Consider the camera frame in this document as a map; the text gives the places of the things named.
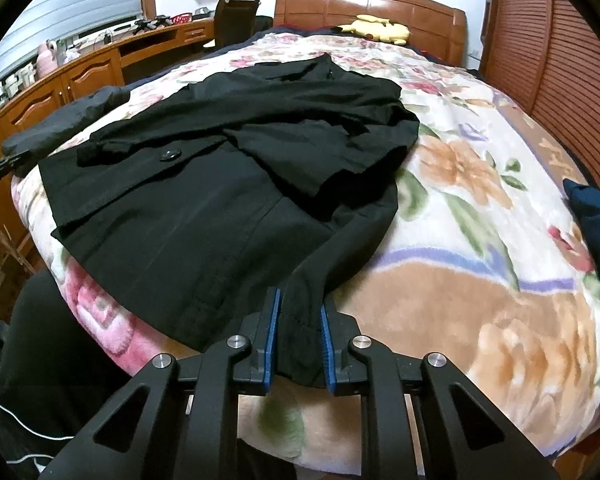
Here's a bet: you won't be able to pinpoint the wooden louvred wardrobe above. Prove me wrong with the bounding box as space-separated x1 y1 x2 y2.
480 0 600 201

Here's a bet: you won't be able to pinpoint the grey window blind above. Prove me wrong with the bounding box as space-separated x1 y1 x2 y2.
0 0 146 83

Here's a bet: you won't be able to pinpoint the dark wooden chair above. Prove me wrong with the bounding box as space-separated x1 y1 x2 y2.
212 0 273 51

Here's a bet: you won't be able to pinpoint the person's black pants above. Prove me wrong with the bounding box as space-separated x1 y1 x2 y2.
0 270 301 480

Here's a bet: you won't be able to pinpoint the floral blanket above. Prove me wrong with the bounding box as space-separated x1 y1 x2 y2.
10 30 600 480

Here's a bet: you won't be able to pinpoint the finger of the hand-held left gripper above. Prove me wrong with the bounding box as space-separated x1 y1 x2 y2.
0 156 25 183

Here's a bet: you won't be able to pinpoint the dark grey jacket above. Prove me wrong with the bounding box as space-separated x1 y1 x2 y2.
1 86 132 177

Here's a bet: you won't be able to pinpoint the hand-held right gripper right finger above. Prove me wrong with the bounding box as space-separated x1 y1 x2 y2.
320 305 563 480

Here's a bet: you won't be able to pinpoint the black buttoned coat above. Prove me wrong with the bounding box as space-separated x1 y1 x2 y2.
37 52 421 388

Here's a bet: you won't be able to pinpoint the black tripod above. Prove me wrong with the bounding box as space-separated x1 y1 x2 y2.
130 17 173 36

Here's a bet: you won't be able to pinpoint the wooden bed headboard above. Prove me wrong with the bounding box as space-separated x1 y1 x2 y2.
272 0 468 68

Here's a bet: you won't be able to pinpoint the yellow plush toy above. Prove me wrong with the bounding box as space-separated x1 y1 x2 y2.
336 14 412 46

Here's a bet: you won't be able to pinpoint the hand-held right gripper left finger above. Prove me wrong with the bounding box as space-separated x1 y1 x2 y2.
37 287 283 480

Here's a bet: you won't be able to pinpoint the wooden desk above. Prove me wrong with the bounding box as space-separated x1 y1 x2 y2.
0 14 218 271

